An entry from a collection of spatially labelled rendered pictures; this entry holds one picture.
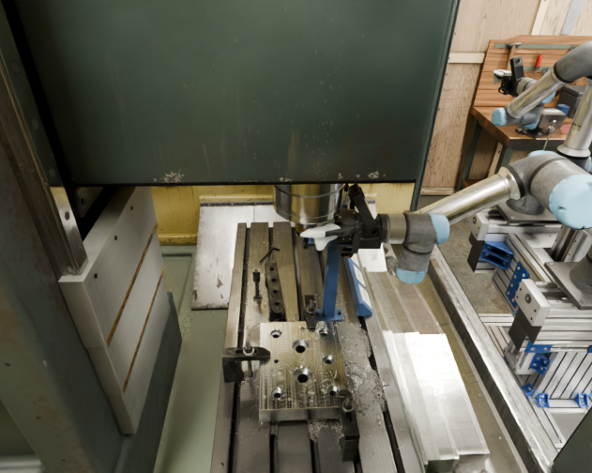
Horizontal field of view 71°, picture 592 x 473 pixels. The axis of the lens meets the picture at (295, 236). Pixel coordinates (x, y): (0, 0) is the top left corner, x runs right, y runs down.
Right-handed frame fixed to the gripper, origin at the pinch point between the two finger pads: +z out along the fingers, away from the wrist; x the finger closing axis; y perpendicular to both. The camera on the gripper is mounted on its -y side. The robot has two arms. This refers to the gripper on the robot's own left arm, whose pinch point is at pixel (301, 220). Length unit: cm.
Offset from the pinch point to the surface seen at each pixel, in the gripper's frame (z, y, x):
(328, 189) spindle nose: -4.4, -11.9, -7.0
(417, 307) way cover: -54, 65, 37
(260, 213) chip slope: 11, 56, 95
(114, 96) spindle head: 33.4, -31.1, -12.4
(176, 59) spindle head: 22.8, -37.1, -12.4
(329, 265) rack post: -11.0, 25.4, 14.9
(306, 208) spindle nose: 0.1, -7.6, -7.9
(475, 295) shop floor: -136, 134, 120
